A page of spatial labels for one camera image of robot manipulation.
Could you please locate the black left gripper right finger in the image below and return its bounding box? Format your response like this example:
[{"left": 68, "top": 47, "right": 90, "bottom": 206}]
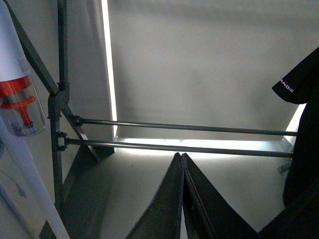
[{"left": 182, "top": 153, "right": 260, "bottom": 239}]

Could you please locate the black printed t-shirt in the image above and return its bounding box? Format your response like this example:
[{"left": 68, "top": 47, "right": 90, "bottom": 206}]
[{"left": 260, "top": 49, "right": 319, "bottom": 239}]

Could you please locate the lower metal rack rod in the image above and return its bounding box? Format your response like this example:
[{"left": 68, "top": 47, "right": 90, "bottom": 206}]
[{"left": 63, "top": 137, "right": 293, "bottom": 158}]

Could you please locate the metal rack rod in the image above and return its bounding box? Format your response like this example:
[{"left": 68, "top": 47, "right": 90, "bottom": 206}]
[
  {"left": 71, "top": 116, "right": 297, "bottom": 136},
  {"left": 63, "top": 137, "right": 293, "bottom": 158}
]

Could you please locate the upper metal rack rod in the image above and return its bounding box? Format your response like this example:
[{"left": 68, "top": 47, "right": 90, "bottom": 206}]
[{"left": 71, "top": 116, "right": 297, "bottom": 136}]

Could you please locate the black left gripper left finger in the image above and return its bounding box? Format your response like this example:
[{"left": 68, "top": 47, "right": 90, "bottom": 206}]
[{"left": 126, "top": 153, "right": 184, "bottom": 239}]

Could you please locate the white red handheld vacuum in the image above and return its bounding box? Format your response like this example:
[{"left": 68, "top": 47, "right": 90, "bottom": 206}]
[{"left": 0, "top": 1, "right": 69, "bottom": 239}]

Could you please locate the grey metal rack frame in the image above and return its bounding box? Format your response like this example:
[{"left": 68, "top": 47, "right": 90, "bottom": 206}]
[{"left": 3, "top": 0, "right": 115, "bottom": 239}]

